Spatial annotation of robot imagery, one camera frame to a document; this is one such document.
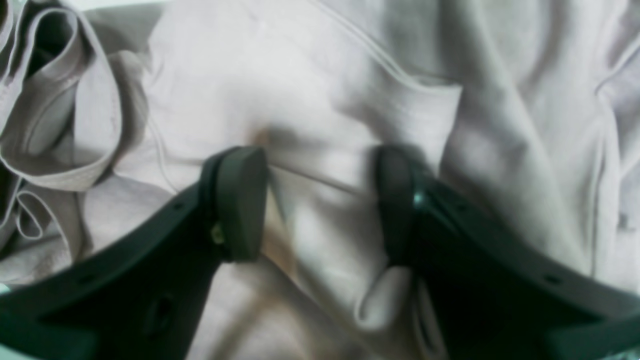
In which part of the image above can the mauve brown T-shirt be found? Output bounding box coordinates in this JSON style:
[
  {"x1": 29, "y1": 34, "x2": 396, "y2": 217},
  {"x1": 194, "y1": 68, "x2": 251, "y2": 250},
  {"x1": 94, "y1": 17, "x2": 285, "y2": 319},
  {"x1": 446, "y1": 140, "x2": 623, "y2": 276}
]
[{"x1": 1, "y1": 0, "x2": 639, "y2": 360}]

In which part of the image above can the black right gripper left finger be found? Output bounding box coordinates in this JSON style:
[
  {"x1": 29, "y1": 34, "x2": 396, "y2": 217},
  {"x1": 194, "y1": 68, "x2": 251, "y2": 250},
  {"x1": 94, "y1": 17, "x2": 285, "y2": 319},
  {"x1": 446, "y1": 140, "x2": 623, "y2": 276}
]
[{"x1": 0, "y1": 146, "x2": 268, "y2": 360}]

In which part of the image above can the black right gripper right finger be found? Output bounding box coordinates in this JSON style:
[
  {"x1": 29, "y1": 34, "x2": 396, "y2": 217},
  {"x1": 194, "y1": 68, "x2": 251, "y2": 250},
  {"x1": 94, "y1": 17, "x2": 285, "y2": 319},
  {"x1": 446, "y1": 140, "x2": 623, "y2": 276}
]
[{"x1": 375, "y1": 145, "x2": 640, "y2": 360}]

